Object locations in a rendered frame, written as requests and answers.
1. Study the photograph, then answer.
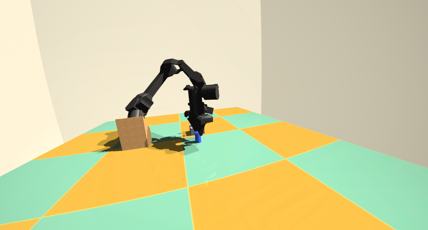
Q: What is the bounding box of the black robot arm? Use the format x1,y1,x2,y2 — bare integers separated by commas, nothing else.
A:
125,59,219,118

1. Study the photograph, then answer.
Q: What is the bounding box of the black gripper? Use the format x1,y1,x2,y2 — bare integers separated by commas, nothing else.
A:
184,100,213,136

